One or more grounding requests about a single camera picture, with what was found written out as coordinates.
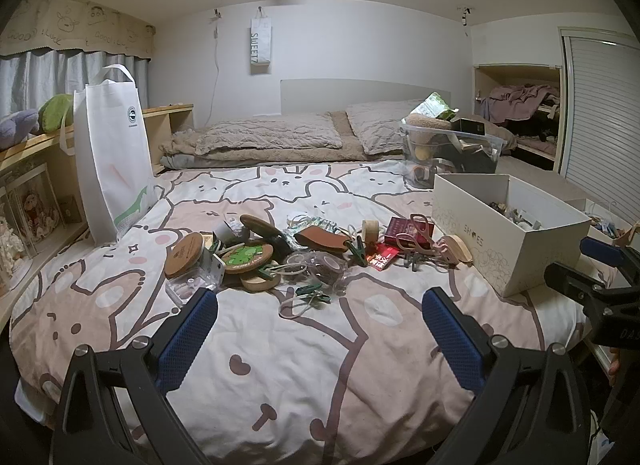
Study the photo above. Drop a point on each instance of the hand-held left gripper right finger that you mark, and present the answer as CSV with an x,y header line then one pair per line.
x,y
450,340

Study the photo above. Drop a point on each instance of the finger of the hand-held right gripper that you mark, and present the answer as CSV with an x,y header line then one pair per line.
x,y
575,287
602,250

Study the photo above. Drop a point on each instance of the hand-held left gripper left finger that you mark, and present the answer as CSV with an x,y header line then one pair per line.
x,y
185,340

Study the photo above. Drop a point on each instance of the white shoe box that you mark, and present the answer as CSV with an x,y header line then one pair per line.
x,y
480,240

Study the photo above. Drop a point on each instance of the pink scissors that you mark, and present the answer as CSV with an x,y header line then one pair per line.
x,y
417,240

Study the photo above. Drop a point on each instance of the brown tape roll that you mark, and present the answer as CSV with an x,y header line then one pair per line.
x,y
327,267

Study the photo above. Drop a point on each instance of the person's right hand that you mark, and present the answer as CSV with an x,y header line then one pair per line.
x,y
615,364

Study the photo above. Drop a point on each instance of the small white box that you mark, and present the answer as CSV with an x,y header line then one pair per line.
x,y
582,205

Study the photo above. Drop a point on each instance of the plain wooden coaster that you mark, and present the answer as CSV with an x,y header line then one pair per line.
x,y
260,282

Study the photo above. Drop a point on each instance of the green clover coaster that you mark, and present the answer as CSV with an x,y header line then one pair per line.
x,y
245,257

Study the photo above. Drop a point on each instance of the red packet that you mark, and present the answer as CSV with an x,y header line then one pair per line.
x,y
380,257

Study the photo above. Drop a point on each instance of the printed bunny blanket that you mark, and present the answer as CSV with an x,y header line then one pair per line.
x,y
300,385

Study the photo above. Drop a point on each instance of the dark red box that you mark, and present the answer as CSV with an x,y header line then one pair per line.
x,y
397,227

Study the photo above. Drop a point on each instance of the green clothespin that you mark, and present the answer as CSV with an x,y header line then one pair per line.
x,y
357,251
312,295

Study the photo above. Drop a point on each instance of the beige tape roll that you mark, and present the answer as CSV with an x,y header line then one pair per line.
x,y
371,231

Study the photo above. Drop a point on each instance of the dark brown oval coaster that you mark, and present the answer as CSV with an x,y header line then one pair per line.
x,y
257,225

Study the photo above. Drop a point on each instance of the white shutter door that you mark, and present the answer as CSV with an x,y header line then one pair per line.
x,y
600,110

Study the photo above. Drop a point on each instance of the brown leather case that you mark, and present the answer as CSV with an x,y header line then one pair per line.
x,y
320,240

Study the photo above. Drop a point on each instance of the green patterned packet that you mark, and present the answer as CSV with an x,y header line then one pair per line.
x,y
312,224

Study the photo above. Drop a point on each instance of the pile of clothes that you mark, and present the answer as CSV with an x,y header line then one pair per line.
x,y
515,100

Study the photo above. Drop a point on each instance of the clear plastic storage bin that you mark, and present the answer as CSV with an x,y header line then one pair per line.
x,y
450,155

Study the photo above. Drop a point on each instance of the small black box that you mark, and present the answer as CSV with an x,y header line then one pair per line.
x,y
470,126

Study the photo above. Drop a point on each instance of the white tote bag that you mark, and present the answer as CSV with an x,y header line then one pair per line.
x,y
112,160

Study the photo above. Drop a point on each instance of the white doll display case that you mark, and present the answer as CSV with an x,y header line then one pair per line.
x,y
12,245

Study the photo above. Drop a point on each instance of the brown doll display case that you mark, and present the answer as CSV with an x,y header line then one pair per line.
x,y
37,205

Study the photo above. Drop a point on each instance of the wooden bedside shelf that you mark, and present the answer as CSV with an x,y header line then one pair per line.
x,y
165,122

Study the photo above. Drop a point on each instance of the beige pillows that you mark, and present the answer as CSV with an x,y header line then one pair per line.
x,y
350,145

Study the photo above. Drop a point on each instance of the long beige pillow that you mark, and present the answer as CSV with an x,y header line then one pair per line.
x,y
265,132

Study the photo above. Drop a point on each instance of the green snack bag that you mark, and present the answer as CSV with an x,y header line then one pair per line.
x,y
432,106

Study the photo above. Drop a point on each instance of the short beige pillow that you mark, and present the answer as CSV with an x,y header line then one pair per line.
x,y
380,125

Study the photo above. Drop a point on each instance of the green plush toy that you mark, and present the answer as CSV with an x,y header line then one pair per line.
x,y
55,112

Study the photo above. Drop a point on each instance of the purple plush toy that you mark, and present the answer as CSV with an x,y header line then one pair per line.
x,y
17,127

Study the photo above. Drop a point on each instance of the grey curtain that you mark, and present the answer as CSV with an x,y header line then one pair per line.
x,y
30,80

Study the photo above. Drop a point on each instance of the white hanging paper bag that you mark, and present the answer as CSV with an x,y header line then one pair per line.
x,y
261,45

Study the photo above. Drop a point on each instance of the beige printed valance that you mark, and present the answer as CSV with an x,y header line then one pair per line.
x,y
75,27

